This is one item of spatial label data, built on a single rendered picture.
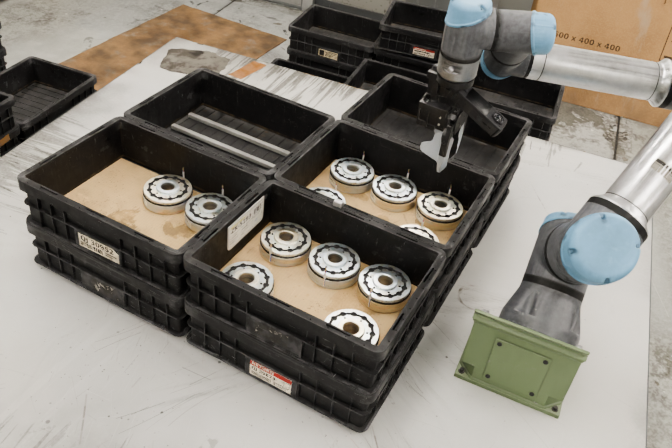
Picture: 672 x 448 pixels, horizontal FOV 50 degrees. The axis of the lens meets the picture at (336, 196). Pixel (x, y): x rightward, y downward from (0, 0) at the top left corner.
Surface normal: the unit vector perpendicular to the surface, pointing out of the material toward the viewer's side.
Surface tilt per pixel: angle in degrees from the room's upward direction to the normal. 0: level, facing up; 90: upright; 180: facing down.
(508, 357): 90
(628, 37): 77
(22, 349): 0
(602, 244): 52
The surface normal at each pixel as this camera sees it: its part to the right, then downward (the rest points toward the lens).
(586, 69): -0.05, 0.22
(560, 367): -0.40, 0.51
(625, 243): -0.07, -0.03
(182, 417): 0.11, -0.79
